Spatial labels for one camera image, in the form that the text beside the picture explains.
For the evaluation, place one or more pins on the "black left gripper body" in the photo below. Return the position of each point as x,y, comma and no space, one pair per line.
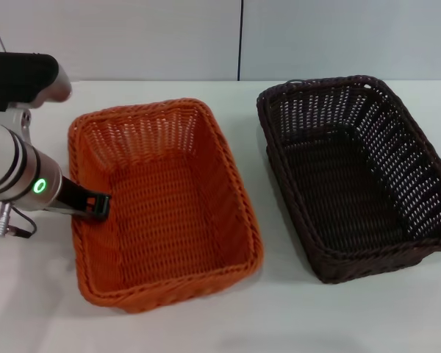
73,198

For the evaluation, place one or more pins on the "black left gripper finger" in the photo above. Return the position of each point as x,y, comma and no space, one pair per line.
64,212
101,207

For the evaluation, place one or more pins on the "orange woven basket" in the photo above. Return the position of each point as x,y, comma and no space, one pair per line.
176,206

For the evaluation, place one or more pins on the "dark brown woven basket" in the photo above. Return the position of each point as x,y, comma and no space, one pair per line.
334,184

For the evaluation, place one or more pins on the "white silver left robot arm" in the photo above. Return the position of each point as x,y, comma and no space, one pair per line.
7,158

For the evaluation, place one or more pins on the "black silver left wrist camera housing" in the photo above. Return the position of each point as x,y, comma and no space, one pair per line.
18,73

